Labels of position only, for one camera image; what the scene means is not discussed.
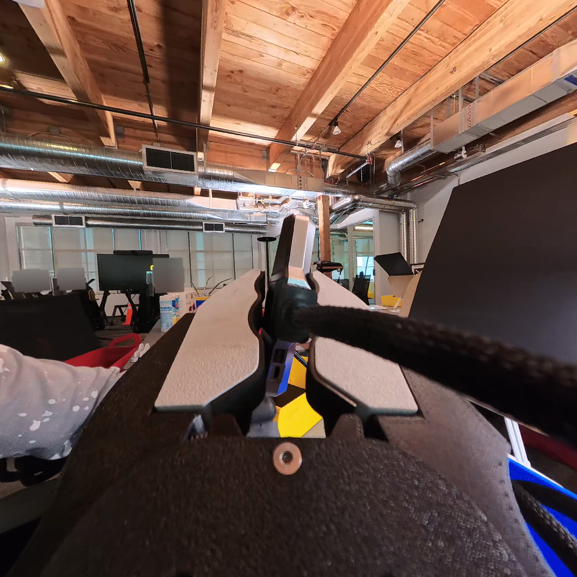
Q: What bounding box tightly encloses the silver multiport hub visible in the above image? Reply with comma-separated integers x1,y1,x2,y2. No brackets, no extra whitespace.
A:
263,214,317,397

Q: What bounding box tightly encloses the white wipes canister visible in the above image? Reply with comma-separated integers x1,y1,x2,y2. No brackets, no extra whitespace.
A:
159,293,180,333

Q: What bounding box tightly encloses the black braided hdmi cable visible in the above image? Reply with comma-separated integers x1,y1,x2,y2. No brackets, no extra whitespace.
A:
273,277,577,577

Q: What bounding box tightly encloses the metal air vent grille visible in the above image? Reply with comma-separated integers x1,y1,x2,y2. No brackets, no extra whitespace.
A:
142,144,198,174

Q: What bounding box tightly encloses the red tub with handles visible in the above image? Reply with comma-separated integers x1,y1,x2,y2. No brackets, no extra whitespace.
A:
64,333,142,371

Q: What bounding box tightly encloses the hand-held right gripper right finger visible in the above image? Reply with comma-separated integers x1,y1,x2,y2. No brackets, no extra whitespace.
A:
306,272,419,432

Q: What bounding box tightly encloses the yellow storage bin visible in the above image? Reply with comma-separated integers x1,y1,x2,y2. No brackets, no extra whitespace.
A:
277,354,325,438

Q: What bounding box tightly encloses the wooden post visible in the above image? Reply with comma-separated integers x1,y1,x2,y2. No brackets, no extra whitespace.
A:
317,195,332,276

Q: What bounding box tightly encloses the large silver air duct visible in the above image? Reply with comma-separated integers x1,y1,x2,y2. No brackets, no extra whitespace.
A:
0,133,357,197

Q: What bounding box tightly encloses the black television screen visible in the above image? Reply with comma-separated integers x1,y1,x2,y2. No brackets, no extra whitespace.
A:
97,250,154,291

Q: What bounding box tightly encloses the person's left forearm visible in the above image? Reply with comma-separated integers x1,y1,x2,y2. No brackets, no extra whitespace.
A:
0,345,127,460

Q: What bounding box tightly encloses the red storage bin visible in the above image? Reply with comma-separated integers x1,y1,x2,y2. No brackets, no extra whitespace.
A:
518,424,577,472

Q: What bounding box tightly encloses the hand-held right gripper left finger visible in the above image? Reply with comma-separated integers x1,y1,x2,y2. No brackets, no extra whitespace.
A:
154,270,271,435

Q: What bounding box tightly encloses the blue storage bin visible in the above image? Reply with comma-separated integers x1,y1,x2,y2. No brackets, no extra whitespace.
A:
508,455,577,577

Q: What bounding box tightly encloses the black panel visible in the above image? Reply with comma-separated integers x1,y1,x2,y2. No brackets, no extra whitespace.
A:
0,293,101,361

